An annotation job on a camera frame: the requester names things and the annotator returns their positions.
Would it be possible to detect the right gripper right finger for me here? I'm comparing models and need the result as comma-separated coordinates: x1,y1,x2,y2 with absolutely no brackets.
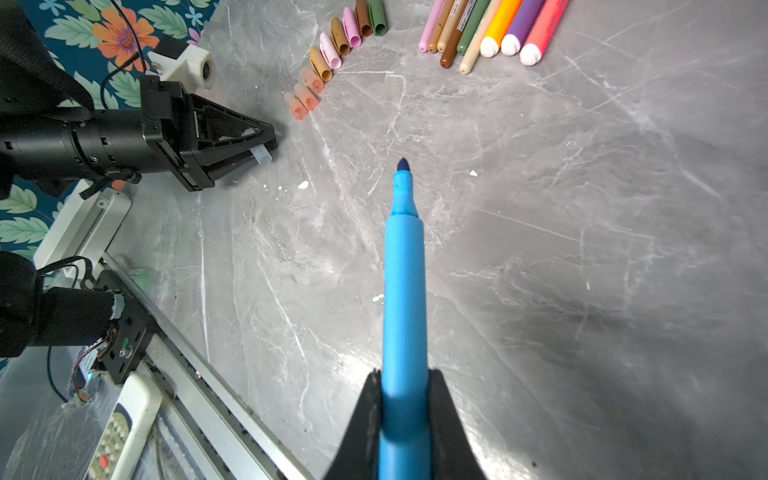
428,369,486,480

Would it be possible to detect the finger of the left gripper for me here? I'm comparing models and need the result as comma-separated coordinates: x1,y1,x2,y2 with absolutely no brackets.
182,95,278,180

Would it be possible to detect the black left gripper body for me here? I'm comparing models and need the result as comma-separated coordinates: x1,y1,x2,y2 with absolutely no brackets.
140,75,203,192

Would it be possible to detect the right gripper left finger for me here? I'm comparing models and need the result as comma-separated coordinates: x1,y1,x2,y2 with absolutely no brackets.
324,369,382,480

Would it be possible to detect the translucent blue marker cap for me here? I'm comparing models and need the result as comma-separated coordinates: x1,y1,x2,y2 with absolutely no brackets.
250,144,272,165

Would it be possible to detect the blue marker pen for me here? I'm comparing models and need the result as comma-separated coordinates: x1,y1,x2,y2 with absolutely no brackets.
378,159,431,479

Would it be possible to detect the translucent pink marker cap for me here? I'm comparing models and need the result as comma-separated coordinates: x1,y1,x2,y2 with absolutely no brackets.
284,92,309,121

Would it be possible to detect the translucent highlighter cap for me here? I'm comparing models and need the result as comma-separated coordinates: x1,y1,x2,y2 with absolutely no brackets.
300,65,325,94

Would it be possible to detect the beige pen cap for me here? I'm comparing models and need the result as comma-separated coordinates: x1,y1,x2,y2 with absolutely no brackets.
309,46,333,82

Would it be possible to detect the pale pink pen cap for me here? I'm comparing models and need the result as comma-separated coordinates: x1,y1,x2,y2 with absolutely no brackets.
319,32,342,71

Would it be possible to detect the brown pen tan cap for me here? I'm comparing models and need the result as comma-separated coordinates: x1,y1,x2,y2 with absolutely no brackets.
440,19,462,69

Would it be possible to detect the orange pen brown cap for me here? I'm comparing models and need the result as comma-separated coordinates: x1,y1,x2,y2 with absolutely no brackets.
426,0,454,53

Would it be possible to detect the beige marker pen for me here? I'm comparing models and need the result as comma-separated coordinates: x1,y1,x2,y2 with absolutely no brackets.
459,0,501,75

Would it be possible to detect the orange highlighter pen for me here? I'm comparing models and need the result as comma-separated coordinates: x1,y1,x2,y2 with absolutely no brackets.
480,0,522,58

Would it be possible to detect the purple marker pen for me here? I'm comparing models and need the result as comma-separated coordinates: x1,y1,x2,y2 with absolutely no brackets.
501,0,545,56

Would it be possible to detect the pink marker pen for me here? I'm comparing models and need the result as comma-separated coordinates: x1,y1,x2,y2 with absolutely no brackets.
519,0,570,67

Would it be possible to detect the translucent purple marker cap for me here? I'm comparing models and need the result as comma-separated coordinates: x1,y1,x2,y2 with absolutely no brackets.
294,83,319,112

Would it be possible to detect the tan pen lilac cap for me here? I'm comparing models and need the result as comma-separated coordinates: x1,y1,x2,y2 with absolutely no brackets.
437,0,468,52

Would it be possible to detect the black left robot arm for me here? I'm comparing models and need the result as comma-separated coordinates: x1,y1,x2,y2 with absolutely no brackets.
1,1,278,357

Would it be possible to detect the white power adapter box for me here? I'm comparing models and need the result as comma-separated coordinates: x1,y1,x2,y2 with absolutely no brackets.
33,180,132,277

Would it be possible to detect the white remote control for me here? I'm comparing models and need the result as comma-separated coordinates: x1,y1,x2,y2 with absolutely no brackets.
84,372,162,480

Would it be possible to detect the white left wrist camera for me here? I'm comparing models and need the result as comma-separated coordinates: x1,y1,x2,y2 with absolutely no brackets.
149,44,215,93

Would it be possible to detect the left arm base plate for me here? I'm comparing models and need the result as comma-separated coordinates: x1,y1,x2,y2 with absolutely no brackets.
95,271,158,385

